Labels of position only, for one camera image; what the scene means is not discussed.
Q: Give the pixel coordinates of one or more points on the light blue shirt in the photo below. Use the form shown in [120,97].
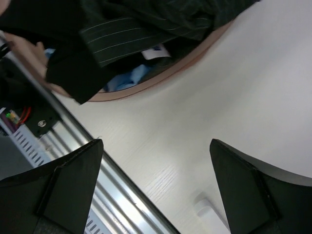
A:
[126,78]

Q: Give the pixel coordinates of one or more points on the white clothes rack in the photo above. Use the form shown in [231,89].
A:
[209,215]

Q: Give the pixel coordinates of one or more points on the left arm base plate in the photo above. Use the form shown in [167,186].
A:
[39,118]

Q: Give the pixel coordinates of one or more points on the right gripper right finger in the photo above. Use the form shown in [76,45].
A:
[260,198]

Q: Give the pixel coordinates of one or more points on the aluminium mounting rail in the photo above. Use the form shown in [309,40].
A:
[85,151]

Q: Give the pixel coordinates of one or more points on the dark striped shirt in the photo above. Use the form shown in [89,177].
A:
[119,28]

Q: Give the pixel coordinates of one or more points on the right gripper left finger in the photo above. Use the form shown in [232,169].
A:
[54,198]

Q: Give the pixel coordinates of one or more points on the black shirt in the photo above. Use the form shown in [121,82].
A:
[54,23]

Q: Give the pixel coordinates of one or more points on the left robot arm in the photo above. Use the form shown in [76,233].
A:
[14,93]

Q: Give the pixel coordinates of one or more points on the pink translucent plastic basin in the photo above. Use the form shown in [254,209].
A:
[32,59]

